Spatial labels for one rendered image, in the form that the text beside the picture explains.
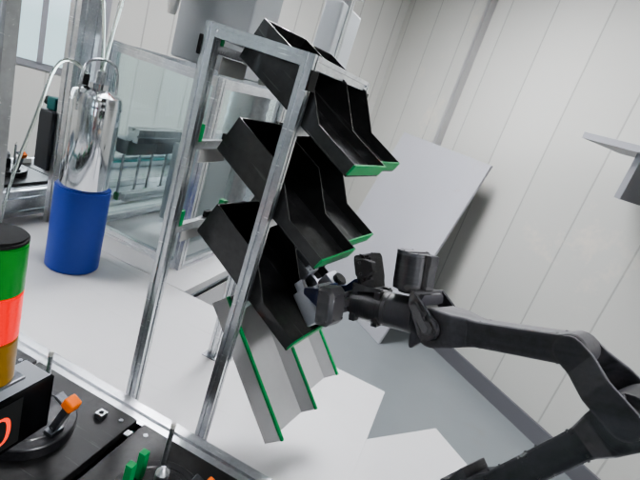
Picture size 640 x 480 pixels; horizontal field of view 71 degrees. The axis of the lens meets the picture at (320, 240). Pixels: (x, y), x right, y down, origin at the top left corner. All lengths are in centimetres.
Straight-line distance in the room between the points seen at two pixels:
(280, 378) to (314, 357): 17
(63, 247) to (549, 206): 279
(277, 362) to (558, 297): 247
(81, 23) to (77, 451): 133
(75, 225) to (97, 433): 76
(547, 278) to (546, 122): 105
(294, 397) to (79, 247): 86
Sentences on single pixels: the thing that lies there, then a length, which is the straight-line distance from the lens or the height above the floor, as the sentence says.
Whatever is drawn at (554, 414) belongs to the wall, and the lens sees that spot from 331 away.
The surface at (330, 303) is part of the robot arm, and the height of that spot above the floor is 132.
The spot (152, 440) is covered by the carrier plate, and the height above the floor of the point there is 97.
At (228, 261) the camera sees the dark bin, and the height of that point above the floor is 128.
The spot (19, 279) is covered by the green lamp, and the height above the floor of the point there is 138.
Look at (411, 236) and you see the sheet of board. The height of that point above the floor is 79.
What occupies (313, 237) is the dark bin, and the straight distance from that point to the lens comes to 80.
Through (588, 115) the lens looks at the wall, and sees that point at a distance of 335.
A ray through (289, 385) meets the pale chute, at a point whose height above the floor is 103.
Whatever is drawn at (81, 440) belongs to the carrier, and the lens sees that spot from 91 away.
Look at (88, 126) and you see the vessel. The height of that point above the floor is 133.
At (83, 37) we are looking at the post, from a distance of 180.
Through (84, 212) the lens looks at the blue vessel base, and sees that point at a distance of 151.
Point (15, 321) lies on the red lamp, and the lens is 52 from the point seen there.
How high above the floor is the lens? 162
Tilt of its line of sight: 18 degrees down
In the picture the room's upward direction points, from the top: 19 degrees clockwise
